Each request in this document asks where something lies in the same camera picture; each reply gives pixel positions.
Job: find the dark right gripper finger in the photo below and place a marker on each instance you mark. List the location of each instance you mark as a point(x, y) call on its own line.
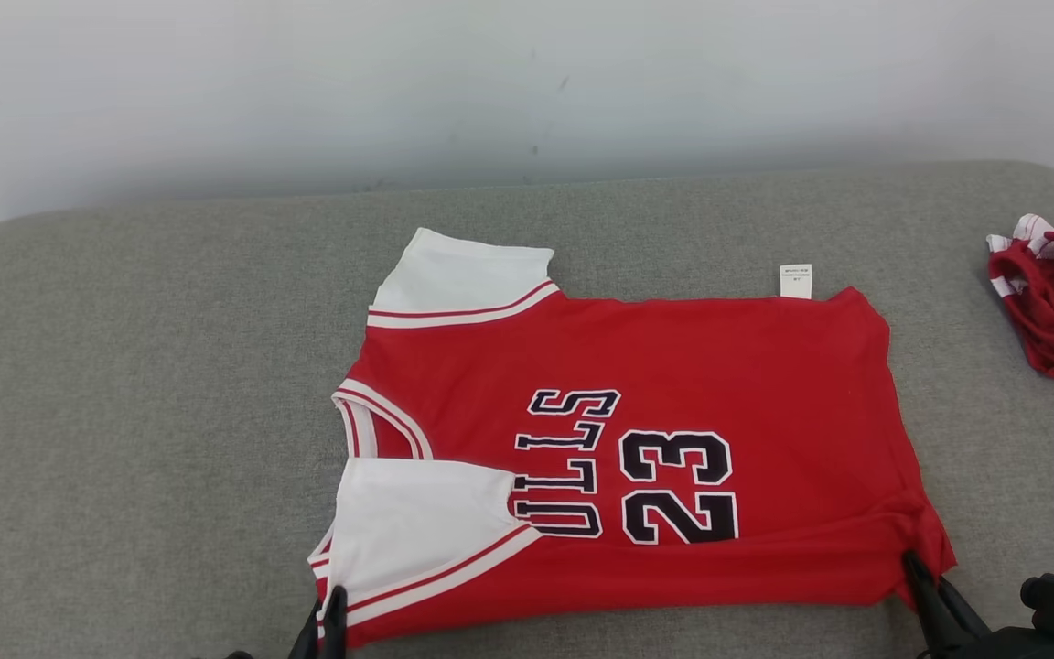
point(934, 613)
point(971, 636)

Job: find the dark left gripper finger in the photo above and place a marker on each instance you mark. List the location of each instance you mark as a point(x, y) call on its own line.
point(335, 627)
point(309, 636)

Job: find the red basketball jersey white sleeves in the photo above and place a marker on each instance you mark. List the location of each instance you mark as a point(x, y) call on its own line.
point(765, 366)

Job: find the grey fabric sofa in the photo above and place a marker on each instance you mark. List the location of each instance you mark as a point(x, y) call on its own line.
point(170, 412)

